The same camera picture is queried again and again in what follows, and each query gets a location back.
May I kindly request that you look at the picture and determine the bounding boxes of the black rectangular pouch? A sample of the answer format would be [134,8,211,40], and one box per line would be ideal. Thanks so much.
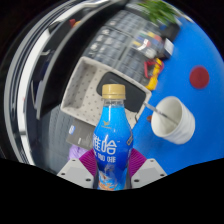
[95,72,148,114]

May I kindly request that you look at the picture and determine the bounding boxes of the metal spoon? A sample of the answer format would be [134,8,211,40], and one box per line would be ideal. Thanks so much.
[143,101,178,124]

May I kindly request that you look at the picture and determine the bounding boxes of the black flat case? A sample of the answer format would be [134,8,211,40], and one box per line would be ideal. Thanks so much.
[163,23,183,43]

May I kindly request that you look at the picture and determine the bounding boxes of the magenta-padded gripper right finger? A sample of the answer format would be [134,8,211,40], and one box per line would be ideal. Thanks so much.
[128,148,168,190]

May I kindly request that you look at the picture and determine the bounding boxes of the black wall shelf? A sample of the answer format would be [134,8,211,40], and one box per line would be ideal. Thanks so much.
[34,9,128,121]

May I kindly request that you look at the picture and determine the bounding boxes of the clear organizer with coloured parts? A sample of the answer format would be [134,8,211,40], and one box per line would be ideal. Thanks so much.
[131,29,162,55]

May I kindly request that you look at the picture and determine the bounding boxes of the yellow tool with red leads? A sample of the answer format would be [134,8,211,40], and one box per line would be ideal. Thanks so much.
[68,18,83,29]

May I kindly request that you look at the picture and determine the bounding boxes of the flat round red coaster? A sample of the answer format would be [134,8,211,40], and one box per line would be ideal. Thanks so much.
[189,65,211,90]

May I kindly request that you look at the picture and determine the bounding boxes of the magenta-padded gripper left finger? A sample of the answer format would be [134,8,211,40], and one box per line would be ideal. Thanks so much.
[56,148,100,190]

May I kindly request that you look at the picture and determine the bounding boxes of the black box with white label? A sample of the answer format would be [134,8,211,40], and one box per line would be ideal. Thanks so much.
[156,36,175,60]

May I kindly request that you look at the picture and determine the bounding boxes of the white perforated tray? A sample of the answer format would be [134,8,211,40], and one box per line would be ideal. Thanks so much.
[59,55,153,131]

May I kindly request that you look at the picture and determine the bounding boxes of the yellow multimeter with red leads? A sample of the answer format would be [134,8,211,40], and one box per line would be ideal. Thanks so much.
[143,58,165,92]

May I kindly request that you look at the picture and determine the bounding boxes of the dark grey upright box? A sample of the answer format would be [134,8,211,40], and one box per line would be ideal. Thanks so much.
[65,118,98,151]

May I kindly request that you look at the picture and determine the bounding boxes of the blue drink bottle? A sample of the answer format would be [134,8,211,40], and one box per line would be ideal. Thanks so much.
[92,83,134,192]

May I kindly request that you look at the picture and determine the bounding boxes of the white ribbed cup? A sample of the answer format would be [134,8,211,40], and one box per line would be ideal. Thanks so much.
[150,95,196,146]

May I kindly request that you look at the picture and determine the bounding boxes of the green leafy plant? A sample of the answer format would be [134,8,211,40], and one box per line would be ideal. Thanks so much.
[138,0,183,26]

